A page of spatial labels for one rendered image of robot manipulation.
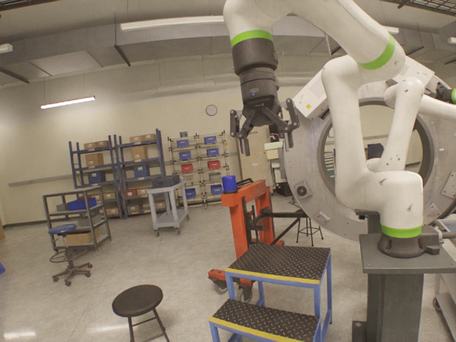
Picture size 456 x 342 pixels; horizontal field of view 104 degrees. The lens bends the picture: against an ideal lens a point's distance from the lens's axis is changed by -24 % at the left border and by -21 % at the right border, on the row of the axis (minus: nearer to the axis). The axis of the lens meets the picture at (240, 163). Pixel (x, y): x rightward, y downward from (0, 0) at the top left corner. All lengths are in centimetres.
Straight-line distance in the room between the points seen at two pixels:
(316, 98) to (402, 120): 72
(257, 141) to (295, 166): 430
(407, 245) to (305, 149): 124
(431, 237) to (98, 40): 499
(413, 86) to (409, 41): 601
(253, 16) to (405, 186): 59
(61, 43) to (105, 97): 253
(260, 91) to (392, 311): 79
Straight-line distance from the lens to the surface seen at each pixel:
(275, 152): 199
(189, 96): 672
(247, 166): 605
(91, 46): 492
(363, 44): 62
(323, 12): 51
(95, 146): 642
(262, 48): 48
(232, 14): 52
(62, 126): 770
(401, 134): 115
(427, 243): 83
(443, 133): 189
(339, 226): 192
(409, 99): 118
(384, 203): 76
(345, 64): 80
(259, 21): 50
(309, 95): 169
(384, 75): 76
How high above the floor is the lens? 128
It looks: 3 degrees down
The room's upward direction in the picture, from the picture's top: 7 degrees counter-clockwise
